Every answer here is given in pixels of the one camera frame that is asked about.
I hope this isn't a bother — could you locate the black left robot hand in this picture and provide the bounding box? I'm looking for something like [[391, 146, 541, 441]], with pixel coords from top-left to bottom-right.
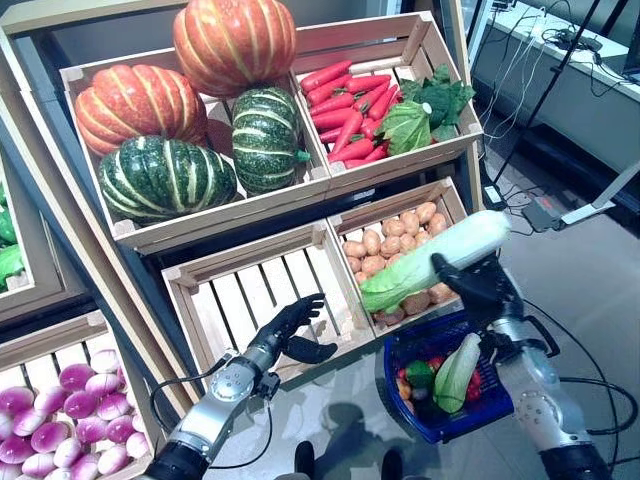
[[249, 293, 339, 366]]

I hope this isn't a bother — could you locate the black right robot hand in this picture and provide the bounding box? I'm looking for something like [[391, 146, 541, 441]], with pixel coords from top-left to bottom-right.
[[430, 252, 526, 324]]

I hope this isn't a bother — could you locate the toy napa cabbage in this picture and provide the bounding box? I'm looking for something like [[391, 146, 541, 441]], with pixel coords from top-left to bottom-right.
[[358, 209, 513, 316], [432, 332, 483, 416]]

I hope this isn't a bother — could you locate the blue plastic shopping basket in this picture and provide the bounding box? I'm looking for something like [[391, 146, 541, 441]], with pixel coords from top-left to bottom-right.
[[382, 309, 517, 446]]

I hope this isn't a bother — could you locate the wide wooden slat crate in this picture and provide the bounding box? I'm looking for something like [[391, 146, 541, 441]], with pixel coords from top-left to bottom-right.
[[59, 47, 333, 257], [160, 219, 378, 387]]

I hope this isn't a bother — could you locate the black white power adapter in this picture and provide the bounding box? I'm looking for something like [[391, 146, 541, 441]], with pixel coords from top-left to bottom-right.
[[483, 183, 509, 211]]

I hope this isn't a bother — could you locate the small round green cabbage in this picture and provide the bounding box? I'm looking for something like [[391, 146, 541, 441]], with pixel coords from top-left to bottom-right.
[[405, 360, 435, 389]]

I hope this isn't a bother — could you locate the narrow wooden slat crate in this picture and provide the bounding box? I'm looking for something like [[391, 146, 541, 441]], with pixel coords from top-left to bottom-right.
[[292, 10, 486, 191], [325, 175, 474, 342]]

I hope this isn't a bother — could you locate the black left robot foot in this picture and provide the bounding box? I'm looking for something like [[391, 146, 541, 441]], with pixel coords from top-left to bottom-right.
[[293, 439, 317, 480]]

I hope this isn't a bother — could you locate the black robot foot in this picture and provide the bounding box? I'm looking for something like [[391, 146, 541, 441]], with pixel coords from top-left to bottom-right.
[[293, 439, 317, 480], [381, 448, 405, 480]]

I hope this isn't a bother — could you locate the black right robot foot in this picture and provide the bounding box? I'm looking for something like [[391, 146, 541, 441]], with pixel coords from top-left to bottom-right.
[[381, 448, 405, 480]]

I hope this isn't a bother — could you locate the red toy carrot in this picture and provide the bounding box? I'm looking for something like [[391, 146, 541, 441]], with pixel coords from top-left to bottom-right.
[[299, 59, 354, 92], [332, 110, 365, 154], [352, 82, 391, 114], [367, 84, 400, 122], [312, 107, 361, 133], [344, 144, 389, 169], [305, 73, 351, 107], [344, 74, 392, 96], [309, 92, 356, 118], [327, 137, 376, 164]]

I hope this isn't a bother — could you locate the light green toy lettuce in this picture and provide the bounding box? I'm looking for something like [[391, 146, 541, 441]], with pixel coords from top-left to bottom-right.
[[377, 99, 434, 158]]

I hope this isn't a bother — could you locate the purple white toy turnip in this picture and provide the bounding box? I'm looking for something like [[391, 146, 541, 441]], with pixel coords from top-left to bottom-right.
[[104, 414, 136, 444], [32, 385, 69, 416], [69, 453, 101, 480], [97, 445, 131, 475], [95, 393, 132, 421], [84, 373, 124, 399], [89, 349, 121, 375], [63, 390, 99, 420], [52, 438, 84, 469], [30, 421, 71, 454], [59, 363, 96, 392], [74, 415, 109, 445]]

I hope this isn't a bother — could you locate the green striped pumpkin with stem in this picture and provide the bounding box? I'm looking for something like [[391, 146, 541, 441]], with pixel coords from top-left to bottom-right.
[[231, 87, 312, 197]]

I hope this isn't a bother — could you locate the white office desk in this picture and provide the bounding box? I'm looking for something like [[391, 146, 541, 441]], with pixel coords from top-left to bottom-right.
[[472, 0, 640, 226]]

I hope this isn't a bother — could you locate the flat green striped pumpkin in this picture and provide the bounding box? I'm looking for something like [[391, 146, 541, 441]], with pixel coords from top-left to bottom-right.
[[98, 135, 239, 225]]

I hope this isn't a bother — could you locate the dark green leafy vegetable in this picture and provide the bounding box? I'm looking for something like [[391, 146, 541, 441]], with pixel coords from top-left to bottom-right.
[[399, 63, 477, 144]]

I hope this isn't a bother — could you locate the black stand pole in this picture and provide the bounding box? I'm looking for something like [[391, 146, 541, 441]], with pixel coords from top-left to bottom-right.
[[492, 0, 601, 186]]

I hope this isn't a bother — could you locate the flat orange striped pumpkin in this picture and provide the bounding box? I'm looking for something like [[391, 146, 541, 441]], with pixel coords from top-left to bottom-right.
[[73, 63, 209, 157]]

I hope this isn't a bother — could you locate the bright green toy lettuce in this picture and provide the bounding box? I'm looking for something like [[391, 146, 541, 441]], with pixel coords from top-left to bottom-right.
[[0, 244, 26, 292]]

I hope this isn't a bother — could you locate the round orange striped pumpkin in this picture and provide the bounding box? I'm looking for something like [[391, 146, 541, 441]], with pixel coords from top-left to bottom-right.
[[172, 0, 298, 99]]

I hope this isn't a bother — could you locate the black basket handle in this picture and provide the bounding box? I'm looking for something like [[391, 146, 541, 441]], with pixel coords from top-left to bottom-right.
[[524, 314, 561, 359]]

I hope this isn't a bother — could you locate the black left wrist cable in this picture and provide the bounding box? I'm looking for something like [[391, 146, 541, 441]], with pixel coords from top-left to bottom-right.
[[149, 372, 274, 471]]

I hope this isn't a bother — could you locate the wooden display shelf frame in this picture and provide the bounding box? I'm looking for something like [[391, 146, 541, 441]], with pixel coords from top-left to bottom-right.
[[0, 0, 484, 416]]

